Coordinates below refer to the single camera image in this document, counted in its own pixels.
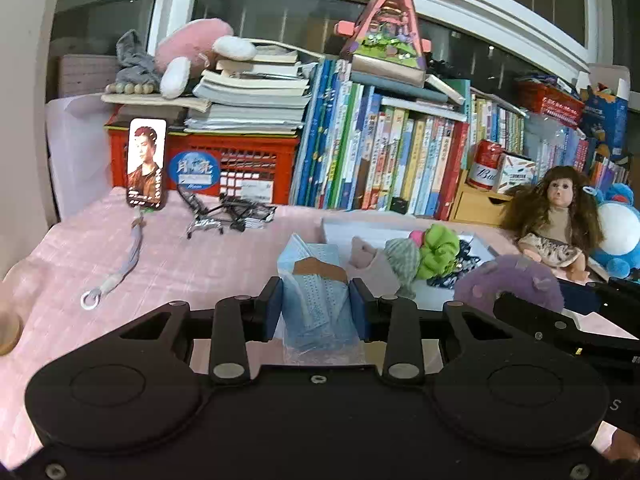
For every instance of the green checked floral scrunchie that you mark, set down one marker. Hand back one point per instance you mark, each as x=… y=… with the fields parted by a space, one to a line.
x=402 y=260

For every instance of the row of slim paperback books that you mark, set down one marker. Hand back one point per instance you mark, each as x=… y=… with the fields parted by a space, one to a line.
x=500 y=120

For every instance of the pink and white plush toy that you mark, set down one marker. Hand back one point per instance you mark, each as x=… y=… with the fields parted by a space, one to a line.
x=190 y=45

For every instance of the red plastic crate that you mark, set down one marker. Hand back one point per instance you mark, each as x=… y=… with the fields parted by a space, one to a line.
x=260 y=160

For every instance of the blue face mask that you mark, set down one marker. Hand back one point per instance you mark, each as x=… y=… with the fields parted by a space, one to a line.
x=315 y=310

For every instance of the white cardboard box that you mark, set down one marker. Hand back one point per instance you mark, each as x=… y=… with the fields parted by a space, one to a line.
x=345 y=232

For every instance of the blue printed carton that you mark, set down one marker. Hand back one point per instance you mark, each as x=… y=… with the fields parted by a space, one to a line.
x=605 y=120

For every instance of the round blue sticker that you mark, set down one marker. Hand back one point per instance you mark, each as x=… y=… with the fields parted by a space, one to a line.
x=192 y=170

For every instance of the pink scrunchie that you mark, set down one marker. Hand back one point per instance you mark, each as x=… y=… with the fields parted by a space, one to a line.
x=416 y=236

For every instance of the miniature metal shopping cart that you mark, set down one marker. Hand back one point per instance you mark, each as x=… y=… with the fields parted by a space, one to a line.
x=200 y=225

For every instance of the red mesh basket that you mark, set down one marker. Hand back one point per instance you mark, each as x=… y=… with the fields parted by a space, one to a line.
x=555 y=102

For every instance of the purple plush toy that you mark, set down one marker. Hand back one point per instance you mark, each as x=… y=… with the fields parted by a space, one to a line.
x=500 y=275

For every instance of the brown-haired doll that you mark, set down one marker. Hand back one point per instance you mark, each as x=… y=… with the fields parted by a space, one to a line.
x=560 y=220

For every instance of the pink triangular toy house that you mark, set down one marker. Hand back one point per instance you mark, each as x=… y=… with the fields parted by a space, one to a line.
x=385 y=35

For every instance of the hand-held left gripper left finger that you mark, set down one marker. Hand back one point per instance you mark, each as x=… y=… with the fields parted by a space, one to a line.
x=275 y=310

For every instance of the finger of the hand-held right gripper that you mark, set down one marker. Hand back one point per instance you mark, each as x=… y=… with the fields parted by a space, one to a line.
x=540 y=327
x=580 y=297

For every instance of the green scrunchie with bell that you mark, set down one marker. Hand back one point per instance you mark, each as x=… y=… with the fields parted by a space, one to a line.
x=440 y=252

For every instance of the smartphone with lit screen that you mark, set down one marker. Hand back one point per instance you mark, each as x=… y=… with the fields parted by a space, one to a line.
x=145 y=160

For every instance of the blue and white plush toy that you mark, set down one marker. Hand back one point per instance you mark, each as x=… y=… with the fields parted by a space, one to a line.
x=620 y=225

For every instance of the red beer can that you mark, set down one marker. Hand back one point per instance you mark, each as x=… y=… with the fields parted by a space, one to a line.
x=485 y=167

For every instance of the stack of lying books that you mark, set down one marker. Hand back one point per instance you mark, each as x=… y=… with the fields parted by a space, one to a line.
x=250 y=105

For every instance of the grey grid board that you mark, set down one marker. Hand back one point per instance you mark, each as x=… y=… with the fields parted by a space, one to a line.
x=85 y=75

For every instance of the small white printed carton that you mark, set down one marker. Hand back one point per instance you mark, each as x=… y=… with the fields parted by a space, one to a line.
x=515 y=172

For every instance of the grey cloth toy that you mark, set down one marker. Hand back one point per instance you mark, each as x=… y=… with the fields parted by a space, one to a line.
x=132 y=65

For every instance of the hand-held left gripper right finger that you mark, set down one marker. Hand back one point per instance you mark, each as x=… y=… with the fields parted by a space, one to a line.
x=359 y=310

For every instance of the row of upright picture books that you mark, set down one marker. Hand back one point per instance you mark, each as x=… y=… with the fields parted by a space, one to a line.
x=380 y=160

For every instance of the white paper bag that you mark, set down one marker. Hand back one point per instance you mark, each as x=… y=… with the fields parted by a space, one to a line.
x=80 y=160

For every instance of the wooden desk drawer organizer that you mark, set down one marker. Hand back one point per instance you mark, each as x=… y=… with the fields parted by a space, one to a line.
x=475 y=207

